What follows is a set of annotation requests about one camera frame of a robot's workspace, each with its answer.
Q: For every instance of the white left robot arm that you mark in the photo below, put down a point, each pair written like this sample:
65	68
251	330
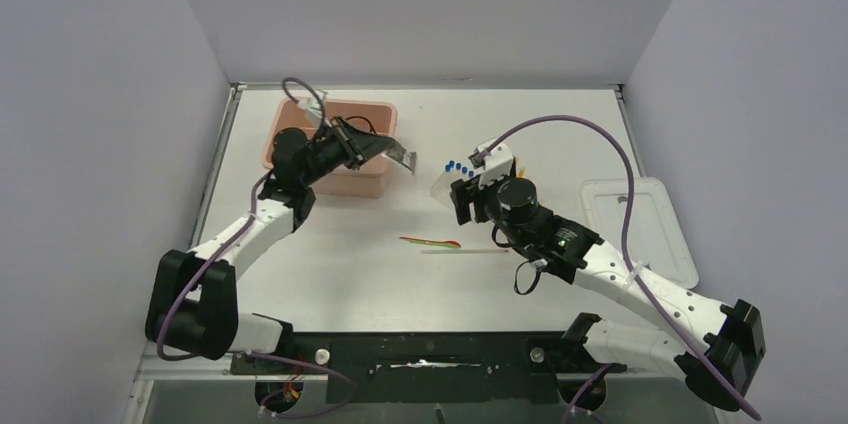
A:
193	311

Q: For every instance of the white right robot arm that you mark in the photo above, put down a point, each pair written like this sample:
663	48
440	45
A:
713	347

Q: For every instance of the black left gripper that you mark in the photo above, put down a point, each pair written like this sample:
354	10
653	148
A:
363	144

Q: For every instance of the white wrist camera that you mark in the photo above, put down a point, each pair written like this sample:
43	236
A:
492	163
313	108

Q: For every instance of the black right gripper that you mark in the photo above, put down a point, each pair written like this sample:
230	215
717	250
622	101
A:
464	194

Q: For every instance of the red green stirring sticks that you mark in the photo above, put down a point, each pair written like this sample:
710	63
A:
450	244

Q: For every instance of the clear plastic tube box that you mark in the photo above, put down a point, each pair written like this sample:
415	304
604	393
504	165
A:
441	188

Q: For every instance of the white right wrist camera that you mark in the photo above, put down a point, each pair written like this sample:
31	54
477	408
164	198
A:
492	163

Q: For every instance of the pink plastic bin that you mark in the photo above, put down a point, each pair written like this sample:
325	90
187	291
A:
371	179

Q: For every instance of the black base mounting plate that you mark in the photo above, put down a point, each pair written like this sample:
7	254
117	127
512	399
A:
541	367

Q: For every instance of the small dark sample bag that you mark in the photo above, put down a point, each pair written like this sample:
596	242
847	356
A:
402	156

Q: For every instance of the black wire ring stand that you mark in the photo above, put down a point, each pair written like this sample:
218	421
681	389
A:
361	123

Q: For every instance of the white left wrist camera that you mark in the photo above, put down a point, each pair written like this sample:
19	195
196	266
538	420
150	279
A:
313	108

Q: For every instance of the white plastic tray lid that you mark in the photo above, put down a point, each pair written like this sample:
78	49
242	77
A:
655	237

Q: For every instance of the clear glass stirring rod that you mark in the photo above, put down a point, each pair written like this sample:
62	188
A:
463	251

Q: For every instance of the yellow test tube rack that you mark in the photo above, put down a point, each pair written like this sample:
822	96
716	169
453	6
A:
520	167

